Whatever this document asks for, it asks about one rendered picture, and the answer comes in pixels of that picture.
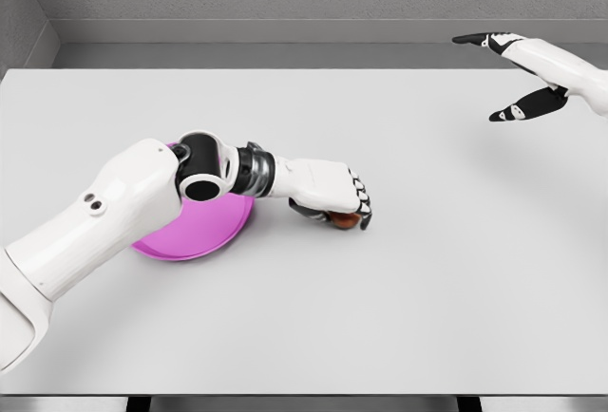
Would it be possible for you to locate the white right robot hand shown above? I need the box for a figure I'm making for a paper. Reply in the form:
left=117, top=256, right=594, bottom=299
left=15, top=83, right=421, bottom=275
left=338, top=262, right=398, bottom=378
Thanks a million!
left=451, top=31, right=600, bottom=123

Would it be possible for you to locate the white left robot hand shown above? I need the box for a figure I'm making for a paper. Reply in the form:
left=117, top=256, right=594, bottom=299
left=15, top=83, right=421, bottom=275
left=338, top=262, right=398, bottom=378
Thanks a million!
left=287, top=159, right=374, bottom=232

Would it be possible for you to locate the red apple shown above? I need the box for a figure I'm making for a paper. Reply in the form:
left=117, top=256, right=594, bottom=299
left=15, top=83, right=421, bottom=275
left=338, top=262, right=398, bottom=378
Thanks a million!
left=328, top=211, right=362, bottom=232

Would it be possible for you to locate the pink round plate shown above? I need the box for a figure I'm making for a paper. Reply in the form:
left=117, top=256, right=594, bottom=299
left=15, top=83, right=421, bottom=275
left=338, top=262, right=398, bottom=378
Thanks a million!
left=129, top=140, right=254, bottom=262

